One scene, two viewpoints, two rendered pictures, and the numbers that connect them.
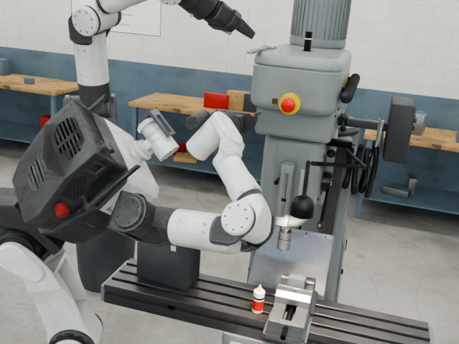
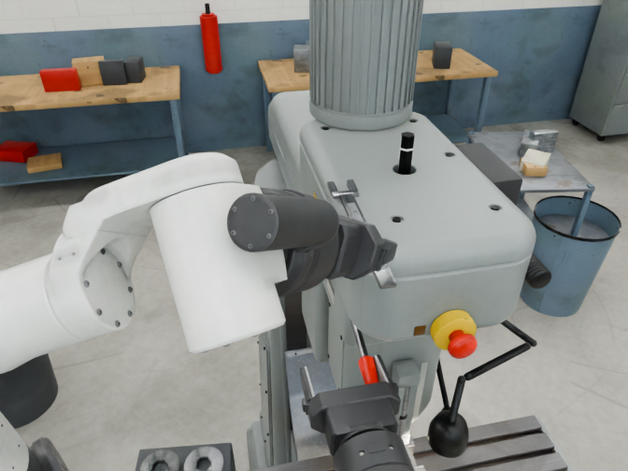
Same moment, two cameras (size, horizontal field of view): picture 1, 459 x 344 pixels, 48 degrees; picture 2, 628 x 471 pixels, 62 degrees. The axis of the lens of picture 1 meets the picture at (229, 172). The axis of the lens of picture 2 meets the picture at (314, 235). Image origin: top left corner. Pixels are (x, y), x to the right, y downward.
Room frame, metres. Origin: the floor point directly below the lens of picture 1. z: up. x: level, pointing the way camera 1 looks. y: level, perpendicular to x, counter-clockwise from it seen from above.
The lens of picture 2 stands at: (1.09, 0.24, 2.27)
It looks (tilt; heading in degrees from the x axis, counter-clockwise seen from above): 35 degrees down; 333
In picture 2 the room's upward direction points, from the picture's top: straight up
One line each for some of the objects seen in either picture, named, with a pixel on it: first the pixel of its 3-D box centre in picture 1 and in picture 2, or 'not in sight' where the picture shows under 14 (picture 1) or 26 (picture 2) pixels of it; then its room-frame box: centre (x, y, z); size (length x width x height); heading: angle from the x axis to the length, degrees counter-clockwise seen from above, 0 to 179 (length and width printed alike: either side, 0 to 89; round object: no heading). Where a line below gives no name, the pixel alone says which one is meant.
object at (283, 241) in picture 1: (284, 240); not in sight; (1.68, -0.21, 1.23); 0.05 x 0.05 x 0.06
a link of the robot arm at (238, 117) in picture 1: (227, 125); (363, 440); (1.40, 0.02, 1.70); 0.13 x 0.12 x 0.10; 75
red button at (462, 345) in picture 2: (288, 104); (460, 342); (1.43, -0.15, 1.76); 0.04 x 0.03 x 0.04; 75
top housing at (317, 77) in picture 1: (304, 76); (396, 206); (1.69, -0.22, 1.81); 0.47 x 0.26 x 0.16; 165
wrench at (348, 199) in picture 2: (261, 49); (361, 226); (1.56, -0.06, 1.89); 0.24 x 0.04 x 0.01; 164
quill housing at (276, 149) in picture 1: (292, 176); (383, 350); (1.68, -0.22, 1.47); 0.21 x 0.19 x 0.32; 75
